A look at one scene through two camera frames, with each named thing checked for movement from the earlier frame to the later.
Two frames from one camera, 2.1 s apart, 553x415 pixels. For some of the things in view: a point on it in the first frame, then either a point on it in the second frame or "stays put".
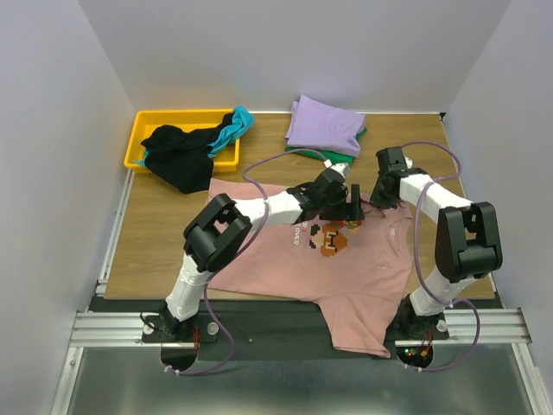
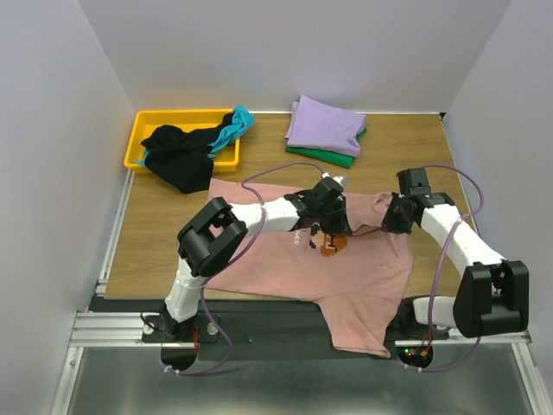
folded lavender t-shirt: x=315 y=125 stays put
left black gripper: x=340 y=213 -> x=340 y=227
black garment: x=181 y=159 stays put
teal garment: x=242 y=121 stays put
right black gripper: x=384 y=195 -> x=396 y=219
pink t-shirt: x=363 y=270 stays put
